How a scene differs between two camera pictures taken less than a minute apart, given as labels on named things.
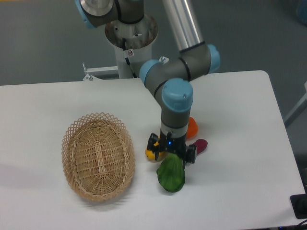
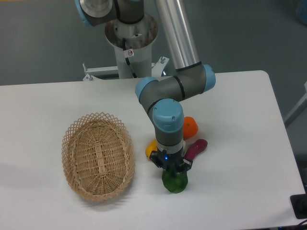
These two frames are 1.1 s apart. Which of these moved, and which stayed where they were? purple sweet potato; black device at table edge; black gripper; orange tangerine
Moved: black gripper
Stayed: purple sweet potato; black device at table edge; orange tangerine
